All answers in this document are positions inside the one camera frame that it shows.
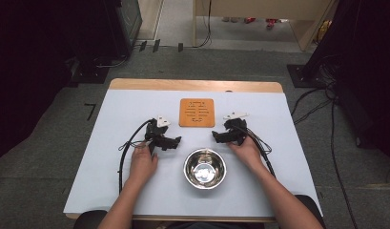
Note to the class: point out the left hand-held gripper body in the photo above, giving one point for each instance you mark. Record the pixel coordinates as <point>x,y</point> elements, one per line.
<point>155,132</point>

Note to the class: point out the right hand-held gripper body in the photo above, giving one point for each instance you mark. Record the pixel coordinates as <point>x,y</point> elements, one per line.
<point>236,127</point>

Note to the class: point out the stainless steel bowl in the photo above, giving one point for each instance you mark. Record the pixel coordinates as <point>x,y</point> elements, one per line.
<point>204,168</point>

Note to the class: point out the person's right hand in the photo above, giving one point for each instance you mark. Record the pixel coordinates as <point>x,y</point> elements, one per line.
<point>246,154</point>

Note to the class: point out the person's left hand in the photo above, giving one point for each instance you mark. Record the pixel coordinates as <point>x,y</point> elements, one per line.
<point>142,163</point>

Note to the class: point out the orange wooden trivet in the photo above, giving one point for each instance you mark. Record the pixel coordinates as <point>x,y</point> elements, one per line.
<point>196,113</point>

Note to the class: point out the white table mat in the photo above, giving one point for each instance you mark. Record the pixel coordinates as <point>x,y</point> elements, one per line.
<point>119,105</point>

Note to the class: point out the wooden table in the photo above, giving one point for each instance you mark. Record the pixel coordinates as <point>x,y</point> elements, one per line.
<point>195,85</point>

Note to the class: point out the black stand base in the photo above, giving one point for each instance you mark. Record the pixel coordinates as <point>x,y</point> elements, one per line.
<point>89,73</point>

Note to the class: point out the red shoe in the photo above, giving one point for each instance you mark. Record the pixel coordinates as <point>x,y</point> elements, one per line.
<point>250,20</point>
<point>271,23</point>

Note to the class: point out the person's left leg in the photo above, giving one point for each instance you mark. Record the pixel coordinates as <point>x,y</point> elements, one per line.
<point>89,220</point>

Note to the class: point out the black cabinet with glass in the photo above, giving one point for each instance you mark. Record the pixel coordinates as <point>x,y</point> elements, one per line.
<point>129,22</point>

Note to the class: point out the light wooden desk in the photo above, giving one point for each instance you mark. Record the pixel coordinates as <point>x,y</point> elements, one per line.
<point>265,8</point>

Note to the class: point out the black curtain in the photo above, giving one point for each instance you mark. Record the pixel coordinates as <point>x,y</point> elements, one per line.
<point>367,63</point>
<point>30,63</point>

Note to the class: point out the black square base plate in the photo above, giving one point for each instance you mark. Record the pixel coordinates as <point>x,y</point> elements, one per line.
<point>302,76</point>

